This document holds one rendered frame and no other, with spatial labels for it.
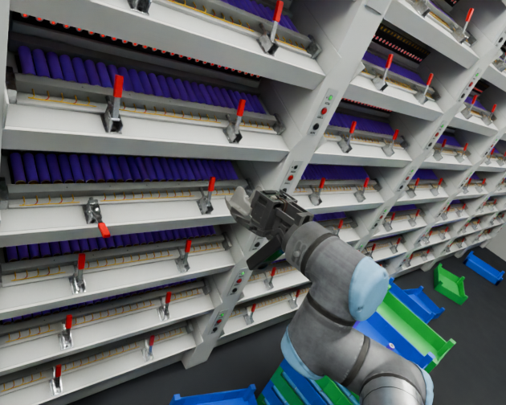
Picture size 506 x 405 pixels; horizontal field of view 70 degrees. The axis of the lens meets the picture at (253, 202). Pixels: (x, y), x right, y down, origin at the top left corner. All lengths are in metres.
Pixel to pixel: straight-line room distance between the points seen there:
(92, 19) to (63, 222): 0.36
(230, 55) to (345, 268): 0.42
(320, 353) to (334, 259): 0.15
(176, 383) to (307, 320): 0.90
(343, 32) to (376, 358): 0.65
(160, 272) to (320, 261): 0.51
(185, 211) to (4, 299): 0.40
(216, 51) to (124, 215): 0.38
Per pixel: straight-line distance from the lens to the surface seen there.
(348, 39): 0.90
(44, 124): 0.65
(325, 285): 0.60
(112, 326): 1.10
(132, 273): 0.96
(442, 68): 1.54
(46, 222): 0.76
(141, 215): 0.82
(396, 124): 1.57
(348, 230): 1.62
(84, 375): 1.25
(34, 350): 1.06
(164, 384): 1.45
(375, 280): 0.58
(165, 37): 0.64
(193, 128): 0.78
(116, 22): 0.61
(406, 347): 1.28
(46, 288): 0.91
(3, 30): 0.58
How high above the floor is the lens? 1.21
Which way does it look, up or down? 27 degrees down
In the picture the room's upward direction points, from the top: 25 degrees clockwise
